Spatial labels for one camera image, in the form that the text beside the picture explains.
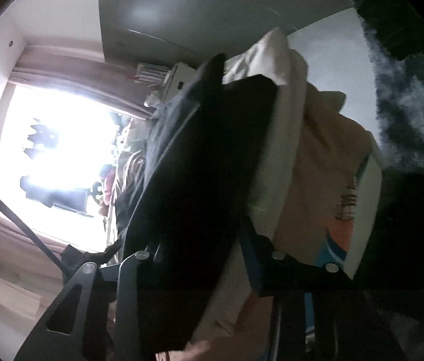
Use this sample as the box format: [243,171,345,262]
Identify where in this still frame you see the black garment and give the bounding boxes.
[114,55,277,360]

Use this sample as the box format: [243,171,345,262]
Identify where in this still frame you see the cream folded clothes stack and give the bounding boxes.
[181,25,385,361]

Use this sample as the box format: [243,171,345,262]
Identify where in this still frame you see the grey fluffy rug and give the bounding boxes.
[361,20,424,173]

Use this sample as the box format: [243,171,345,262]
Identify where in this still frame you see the pink curtain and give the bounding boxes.
[9,47,153,119]

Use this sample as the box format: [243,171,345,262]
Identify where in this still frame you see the black cable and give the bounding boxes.
[0,174,68,276]

